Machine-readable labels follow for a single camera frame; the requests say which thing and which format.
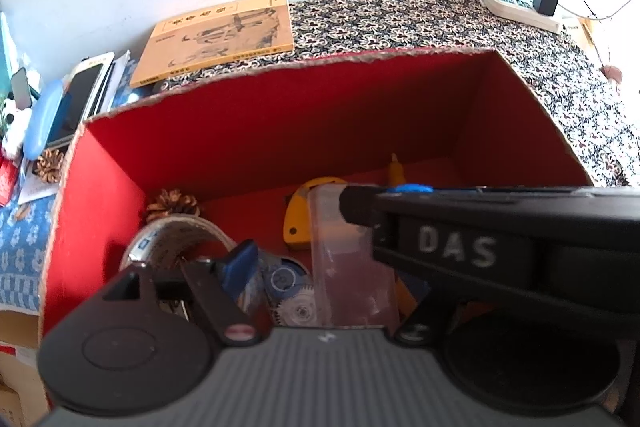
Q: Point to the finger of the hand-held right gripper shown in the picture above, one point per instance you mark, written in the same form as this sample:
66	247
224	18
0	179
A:
365	204

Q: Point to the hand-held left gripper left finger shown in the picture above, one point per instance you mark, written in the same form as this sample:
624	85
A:
241	259

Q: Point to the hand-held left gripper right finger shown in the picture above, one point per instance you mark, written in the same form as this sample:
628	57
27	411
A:
415	328

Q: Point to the clear plastic box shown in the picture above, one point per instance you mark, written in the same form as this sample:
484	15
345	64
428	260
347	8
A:
345	277

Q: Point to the clear packing tape roll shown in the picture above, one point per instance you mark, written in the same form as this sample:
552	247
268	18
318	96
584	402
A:
170	229

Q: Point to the red cardboard box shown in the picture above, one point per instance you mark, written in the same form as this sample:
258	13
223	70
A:
300	127

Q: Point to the yellow pointed tool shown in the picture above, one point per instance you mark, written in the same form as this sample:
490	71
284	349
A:
395	169

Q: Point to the blue correction tape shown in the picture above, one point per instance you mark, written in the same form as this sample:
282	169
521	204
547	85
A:
287	279

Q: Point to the yellow tape measure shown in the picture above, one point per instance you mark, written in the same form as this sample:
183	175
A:
297	212

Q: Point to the brown pinecone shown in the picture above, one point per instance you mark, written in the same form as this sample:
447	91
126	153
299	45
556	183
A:
50	164
172	203

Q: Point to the pink round object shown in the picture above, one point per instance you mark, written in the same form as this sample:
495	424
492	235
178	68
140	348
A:
612	73

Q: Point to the dark floral tablecloth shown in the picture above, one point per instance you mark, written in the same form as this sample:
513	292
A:
450	27

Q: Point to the tan cardboard piece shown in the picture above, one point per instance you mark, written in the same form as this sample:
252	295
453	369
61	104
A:
582	29

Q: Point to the yellow book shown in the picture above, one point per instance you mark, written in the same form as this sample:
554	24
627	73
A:
210	42

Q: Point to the stack of papers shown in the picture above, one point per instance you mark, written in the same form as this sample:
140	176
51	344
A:
117	77

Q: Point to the blue floral cloth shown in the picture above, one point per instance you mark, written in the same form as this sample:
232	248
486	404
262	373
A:
20	247

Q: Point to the white tablet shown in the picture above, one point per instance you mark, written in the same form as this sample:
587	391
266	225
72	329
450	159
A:
77	99

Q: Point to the blue glasses case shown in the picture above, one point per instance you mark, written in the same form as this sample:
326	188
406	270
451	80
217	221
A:
42	117

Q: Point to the small red packet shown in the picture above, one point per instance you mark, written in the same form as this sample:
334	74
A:
6	182

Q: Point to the white dog plush toy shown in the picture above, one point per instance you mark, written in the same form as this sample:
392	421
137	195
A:
15	127

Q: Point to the black phone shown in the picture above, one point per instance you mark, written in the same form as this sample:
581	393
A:
21	88

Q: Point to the blue folder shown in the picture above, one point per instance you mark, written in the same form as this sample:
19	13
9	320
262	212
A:
4	52

